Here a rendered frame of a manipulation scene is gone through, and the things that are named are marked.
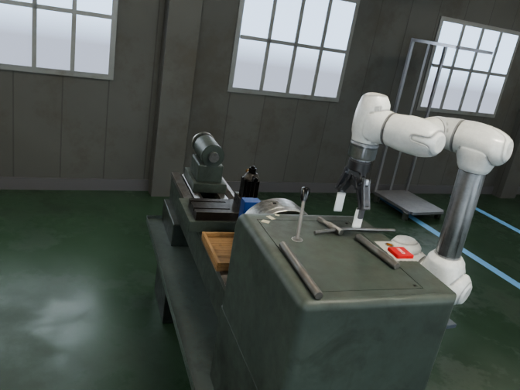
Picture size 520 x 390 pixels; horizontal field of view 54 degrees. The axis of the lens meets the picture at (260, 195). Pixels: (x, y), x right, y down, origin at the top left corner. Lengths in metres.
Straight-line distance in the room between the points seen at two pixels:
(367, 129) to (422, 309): 0.55
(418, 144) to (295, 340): 0.65
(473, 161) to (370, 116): 0.58
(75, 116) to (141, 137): 0.64
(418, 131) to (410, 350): 0.62
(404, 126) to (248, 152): 4.10
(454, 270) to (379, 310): 0.87
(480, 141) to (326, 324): 1.00
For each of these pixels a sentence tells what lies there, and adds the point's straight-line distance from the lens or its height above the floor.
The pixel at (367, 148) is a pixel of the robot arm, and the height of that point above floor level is 1.55.
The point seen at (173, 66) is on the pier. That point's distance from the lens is 4.91.
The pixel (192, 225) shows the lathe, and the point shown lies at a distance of 2.42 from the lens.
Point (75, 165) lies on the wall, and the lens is 5.17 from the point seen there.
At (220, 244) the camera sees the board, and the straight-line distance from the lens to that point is 2.32.
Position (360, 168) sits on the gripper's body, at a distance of 1.64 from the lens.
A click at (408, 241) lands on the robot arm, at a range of 2.29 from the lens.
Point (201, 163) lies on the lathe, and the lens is 2.96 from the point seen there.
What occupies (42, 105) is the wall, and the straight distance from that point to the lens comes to 5.01.
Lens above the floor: 1.89
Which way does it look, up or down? 20 degrees down
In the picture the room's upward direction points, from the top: 10 degrees clockwise
